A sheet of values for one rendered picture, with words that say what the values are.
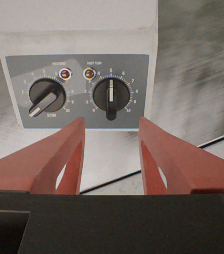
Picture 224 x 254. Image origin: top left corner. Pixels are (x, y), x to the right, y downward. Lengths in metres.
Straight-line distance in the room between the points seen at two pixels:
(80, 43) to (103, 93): 0.04
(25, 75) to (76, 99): 0.05
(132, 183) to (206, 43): 0.18
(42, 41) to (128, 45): 0.07
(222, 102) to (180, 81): 0.05
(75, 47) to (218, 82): 0.16
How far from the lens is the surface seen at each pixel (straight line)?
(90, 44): 0.18
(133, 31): 0.17
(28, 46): 0.19
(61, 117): 0.21
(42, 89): 0.20
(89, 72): 0.18
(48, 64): 0.19
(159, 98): 0.25
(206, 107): 0.26
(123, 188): 0.26
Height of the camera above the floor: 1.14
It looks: 85 degrees down
